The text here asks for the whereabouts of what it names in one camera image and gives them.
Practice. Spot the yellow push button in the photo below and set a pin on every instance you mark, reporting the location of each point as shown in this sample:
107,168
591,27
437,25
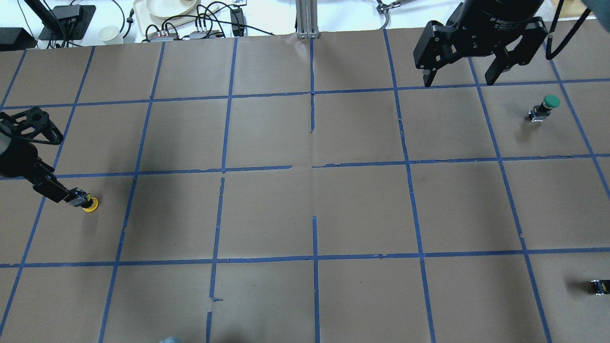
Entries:
86,202

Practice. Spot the black power adapter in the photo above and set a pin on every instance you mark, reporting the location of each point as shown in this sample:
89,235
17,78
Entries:
237,21

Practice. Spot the black camera stand base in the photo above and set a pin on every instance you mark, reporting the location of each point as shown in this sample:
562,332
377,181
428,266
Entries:
65,22

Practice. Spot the beige plate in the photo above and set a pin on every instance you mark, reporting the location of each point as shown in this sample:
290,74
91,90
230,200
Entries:
170,8

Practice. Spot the beige tray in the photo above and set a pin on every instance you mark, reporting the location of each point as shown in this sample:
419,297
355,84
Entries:
143,18

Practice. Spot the aluminium frame post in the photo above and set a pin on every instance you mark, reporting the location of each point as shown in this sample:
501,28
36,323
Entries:
307,19

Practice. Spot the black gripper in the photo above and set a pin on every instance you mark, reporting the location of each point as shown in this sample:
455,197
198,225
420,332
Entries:
19,156
495,24

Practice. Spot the white paper cup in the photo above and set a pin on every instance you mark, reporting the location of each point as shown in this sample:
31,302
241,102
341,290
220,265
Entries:
111,35

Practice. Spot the green push button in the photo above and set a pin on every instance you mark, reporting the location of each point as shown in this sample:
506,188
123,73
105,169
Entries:
539,113

